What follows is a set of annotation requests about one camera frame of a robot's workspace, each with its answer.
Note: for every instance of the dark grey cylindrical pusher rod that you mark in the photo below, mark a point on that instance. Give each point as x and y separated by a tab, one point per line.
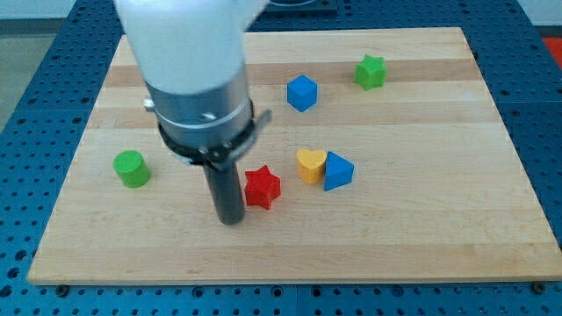
225	188

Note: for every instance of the red star block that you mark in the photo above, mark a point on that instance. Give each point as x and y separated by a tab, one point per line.
262	187

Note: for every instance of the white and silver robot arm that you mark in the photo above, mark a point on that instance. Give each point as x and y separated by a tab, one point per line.
191	56

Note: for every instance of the yellow heart block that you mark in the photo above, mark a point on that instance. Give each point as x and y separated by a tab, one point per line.
311	165

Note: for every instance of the green star block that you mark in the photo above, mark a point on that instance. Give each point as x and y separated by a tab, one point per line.
370	72

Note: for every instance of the green cylinder block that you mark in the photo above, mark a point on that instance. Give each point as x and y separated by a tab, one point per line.
131	169

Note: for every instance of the blue triangle block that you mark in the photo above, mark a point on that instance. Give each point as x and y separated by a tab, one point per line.
338	172

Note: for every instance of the blue cube block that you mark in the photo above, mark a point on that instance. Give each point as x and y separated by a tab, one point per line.
302	93

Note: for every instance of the wooden board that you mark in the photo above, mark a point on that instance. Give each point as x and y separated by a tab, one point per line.
439	194

